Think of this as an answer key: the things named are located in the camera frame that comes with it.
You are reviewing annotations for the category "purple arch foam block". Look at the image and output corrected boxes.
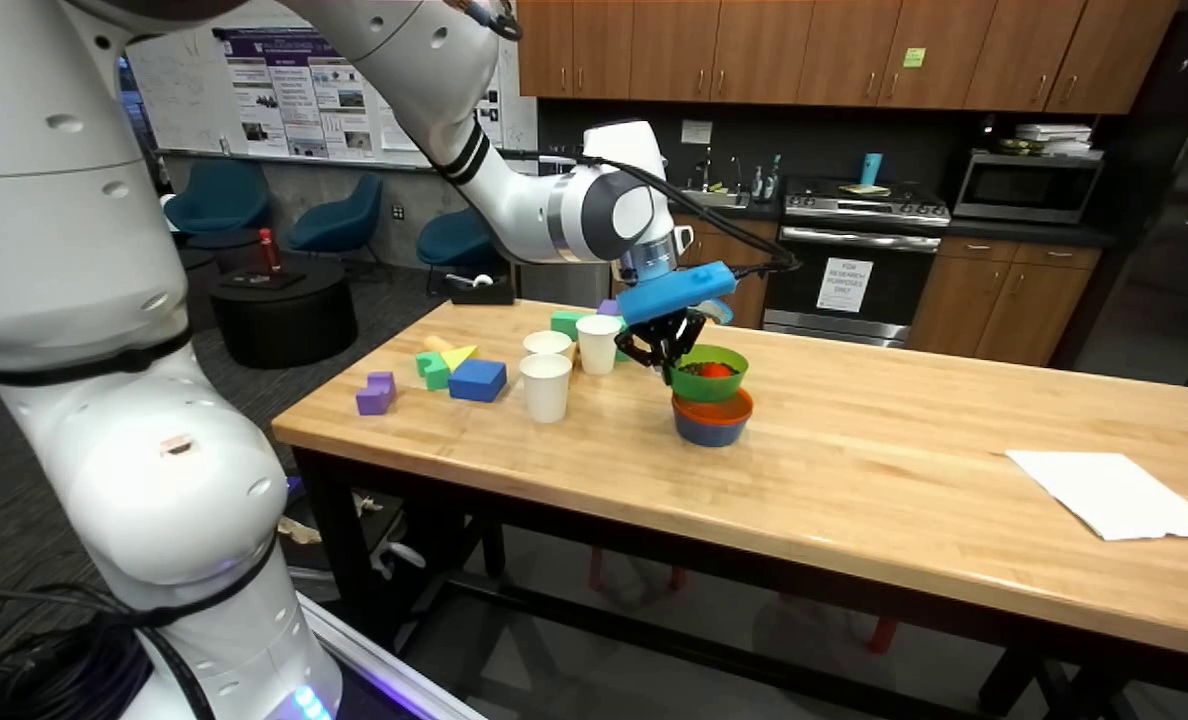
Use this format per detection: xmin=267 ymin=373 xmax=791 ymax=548
xmin=358 ymin=373 xmax=398 ymax=415

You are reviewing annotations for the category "tall green foam block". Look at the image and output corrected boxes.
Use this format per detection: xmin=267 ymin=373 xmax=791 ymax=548
xmin=548 ymin=314 xmax=582 ymax=340

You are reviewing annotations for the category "wall poster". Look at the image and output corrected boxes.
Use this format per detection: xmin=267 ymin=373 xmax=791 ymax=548
xmin=128 ymin=0 xmax=521 ymax=173

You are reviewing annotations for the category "white paper sheet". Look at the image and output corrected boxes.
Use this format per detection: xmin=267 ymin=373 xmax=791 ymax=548
xmin=1010 ymin=449 xmax=1188 ymax=545

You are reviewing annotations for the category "yellow triangle foam block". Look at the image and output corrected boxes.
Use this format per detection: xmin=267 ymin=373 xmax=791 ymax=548
xmin=441 ymin=343 xmax=475 ymax=373

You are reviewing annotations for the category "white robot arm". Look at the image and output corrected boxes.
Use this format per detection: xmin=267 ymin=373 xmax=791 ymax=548
xmin=0 ymin=0 xmax=346 ymax=720

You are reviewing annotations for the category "microwave oven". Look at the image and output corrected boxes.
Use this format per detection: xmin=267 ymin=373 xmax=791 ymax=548
xmin=951 ymin=149 xmax=1099 ymax=223

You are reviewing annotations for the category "white paper cup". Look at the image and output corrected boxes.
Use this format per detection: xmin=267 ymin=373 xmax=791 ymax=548
xmin=575 ymin=315 xmax=626 ymax=378
xmin=521 ymin=355 xmax=572 ymax=426

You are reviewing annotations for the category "orange plastic bowl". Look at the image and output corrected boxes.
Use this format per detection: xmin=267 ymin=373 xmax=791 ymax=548
xmin=671 ymin=387 xmax=755 ymax=427

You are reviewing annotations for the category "green plastic bowl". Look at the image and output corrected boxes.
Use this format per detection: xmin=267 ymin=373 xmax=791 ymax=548
xmin=671 ymin=343 xmax=747 ymax=399

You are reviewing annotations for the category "blue cube foam block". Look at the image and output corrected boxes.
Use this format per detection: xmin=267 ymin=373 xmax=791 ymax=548
xmin=450 ymin=360 xmax=508 ymax=399

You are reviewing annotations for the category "white paper cup front left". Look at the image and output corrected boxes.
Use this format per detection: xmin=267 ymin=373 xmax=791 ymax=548
xmin=575 ymin=315 xmax=626 ymax=378

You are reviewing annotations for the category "black oven range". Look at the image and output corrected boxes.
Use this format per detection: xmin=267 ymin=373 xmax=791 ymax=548
xmin=765 ymin=182 xmax=951 ymax=349

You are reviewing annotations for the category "blue plastic bowl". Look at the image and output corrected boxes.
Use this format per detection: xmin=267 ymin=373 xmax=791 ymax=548
xmin=676 ymin=415 xmax=743 ymax=449

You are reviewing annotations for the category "green arch foam block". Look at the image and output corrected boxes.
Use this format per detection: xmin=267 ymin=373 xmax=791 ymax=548
xmin=417 ymin=351 xmax=454 ymax=391

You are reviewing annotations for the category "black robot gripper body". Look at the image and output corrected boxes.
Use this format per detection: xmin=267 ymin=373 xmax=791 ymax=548
xmin=618 ymin=314 xmax=704 ymax=363

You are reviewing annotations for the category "white paper cup front right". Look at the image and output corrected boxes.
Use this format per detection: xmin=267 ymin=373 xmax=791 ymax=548
xmin=521 ymin=355 xmax=572 ymax=426

